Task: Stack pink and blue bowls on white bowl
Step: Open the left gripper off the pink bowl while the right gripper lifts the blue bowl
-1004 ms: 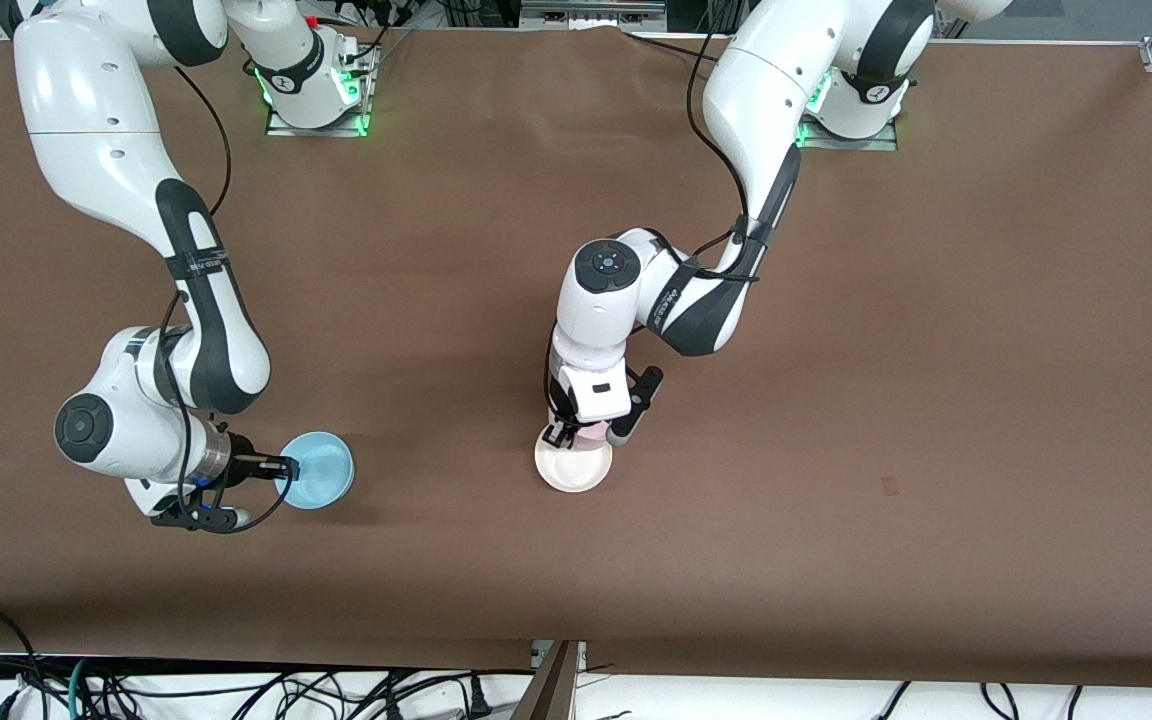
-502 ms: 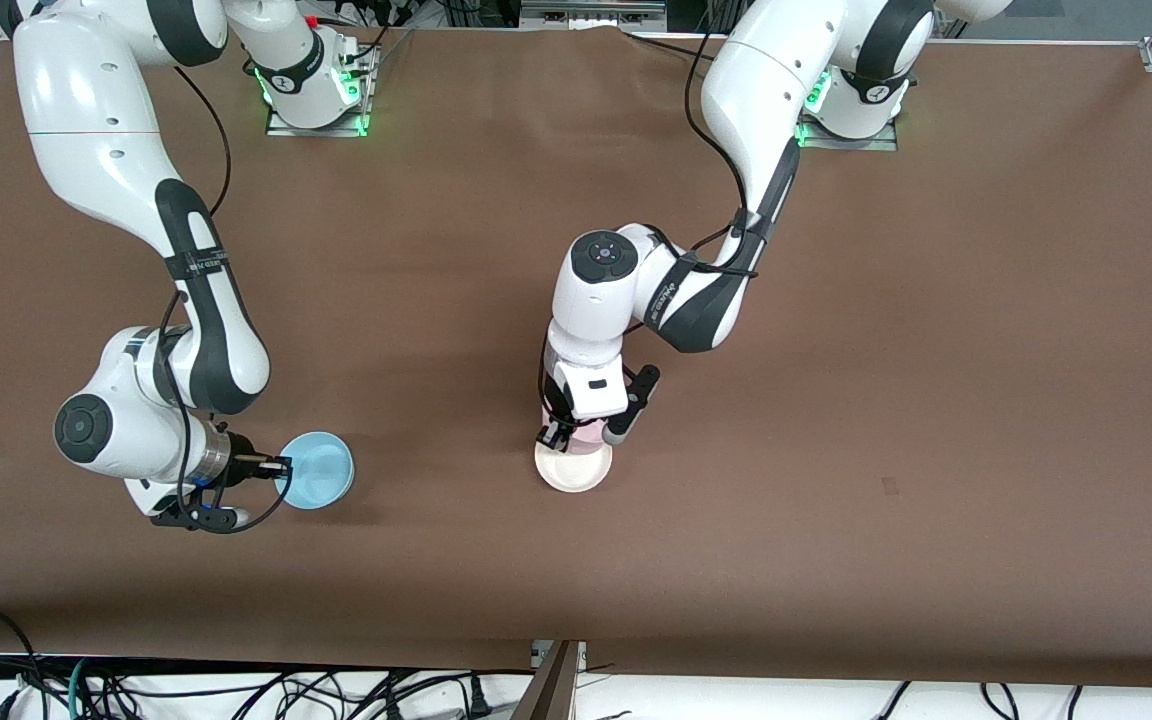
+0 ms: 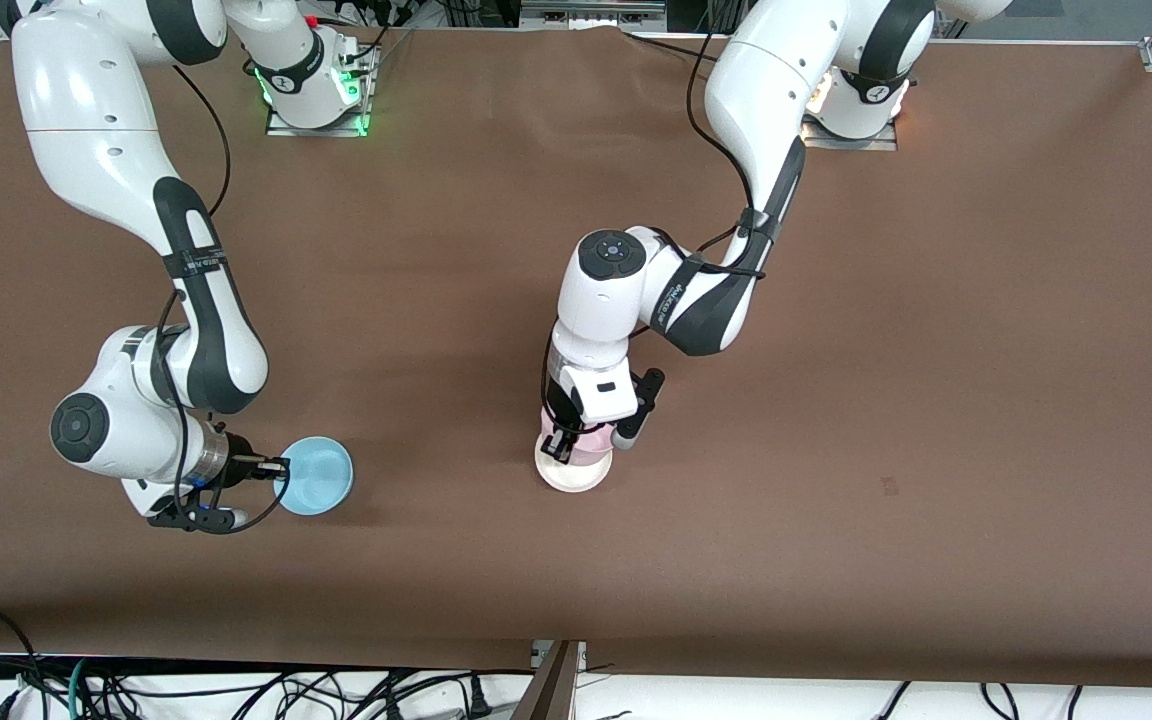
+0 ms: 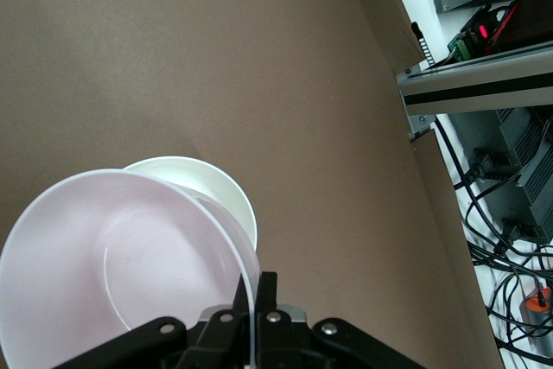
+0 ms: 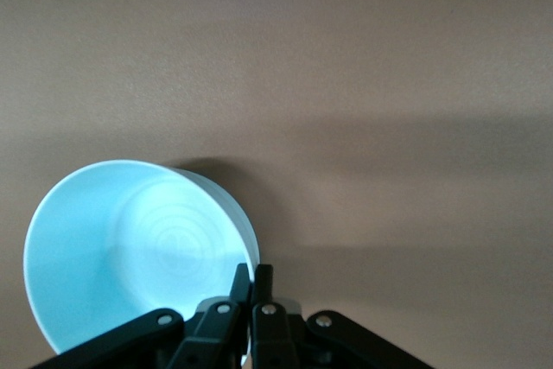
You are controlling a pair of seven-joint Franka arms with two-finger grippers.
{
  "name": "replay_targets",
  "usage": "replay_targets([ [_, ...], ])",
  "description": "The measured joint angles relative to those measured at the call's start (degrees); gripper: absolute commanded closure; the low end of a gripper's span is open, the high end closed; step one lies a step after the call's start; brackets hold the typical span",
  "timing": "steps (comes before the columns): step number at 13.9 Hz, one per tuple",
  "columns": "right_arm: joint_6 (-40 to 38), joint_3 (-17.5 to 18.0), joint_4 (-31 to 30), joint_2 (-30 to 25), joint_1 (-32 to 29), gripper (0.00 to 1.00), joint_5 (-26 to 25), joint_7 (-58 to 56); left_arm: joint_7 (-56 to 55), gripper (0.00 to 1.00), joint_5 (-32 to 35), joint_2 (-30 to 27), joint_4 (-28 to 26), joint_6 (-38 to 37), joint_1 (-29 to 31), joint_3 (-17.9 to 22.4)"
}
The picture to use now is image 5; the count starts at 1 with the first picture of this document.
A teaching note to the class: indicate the brown table cover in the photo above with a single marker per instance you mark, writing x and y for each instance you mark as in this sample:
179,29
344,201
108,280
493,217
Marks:
345,62

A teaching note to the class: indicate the light blue bowl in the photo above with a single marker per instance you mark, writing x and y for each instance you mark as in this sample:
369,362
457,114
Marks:
108,248

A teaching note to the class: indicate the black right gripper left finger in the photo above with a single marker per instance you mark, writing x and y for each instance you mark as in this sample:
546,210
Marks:
207,334

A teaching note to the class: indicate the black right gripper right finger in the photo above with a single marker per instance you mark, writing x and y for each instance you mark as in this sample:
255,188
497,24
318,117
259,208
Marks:
276,339

